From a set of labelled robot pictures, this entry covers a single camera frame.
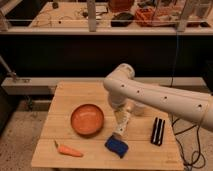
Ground orange bucket on bench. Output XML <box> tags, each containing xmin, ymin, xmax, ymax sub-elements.
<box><xmin>108</xmin><ymin>0</ymin><xmax>134</xmax><ymax>12</ymax></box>

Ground white post on bench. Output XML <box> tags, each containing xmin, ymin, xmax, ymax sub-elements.
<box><xmin>87</xmin><ymin>0</ymin><xmax>96</xmax><ymax>32</ymax></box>

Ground black object on bench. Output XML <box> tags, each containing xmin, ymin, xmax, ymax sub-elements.
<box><xmin>111</xmin><ymin>12</ymin><xmax>134</xmax><ymax>27</ymax></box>

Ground orange ceramic bowl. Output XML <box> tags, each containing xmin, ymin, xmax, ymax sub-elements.
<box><xmin>71</xmin><ymin>104</ymin><xmax>104</xmax><ymax>136</ymax></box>

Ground orange toy carrot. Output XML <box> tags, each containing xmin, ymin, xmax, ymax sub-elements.
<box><xmin>54</xmin><ymin>142</ymin><xmax>83</xmax><ymax>157</ymax></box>

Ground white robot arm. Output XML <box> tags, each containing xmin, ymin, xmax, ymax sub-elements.
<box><xmin>103</xmin><ymin>63</ymin><xmax>213</xmax><ymax>132</ymax></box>

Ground black cables on floor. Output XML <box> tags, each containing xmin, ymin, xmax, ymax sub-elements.
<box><xmin>171</xmin><ymin>116</ymin><xmax>208</xmax><ymax>171</ymax></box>

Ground metal clamp bracket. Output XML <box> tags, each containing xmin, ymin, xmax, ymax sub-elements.
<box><xmin>0</xmin><ymin>55</ymin><xmax>31</xmax><ymax>84</ymax></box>

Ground black and white striped block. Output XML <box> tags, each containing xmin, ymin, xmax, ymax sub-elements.
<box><xmin>150</xmin><ymin>117</ymin><xmax>165</xmax><ymax>146</ymax></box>

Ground white tube bottle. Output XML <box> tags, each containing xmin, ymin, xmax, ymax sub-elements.
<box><xmin>114</xmin><ymin>110</ymin><xmax>131</xmax><ymax>136</ymax></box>

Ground blue sponge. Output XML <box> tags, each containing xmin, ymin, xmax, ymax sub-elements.
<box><xmin>105</xmin><ymin>135</ymin><xmax>129</xmax><ymax>158</ymax></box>

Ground orange crate on bench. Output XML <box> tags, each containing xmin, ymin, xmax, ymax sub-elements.
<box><xmin>134</xmin><ymin>6</ymin><xmax>201</xmax><ymax>28</ymax></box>

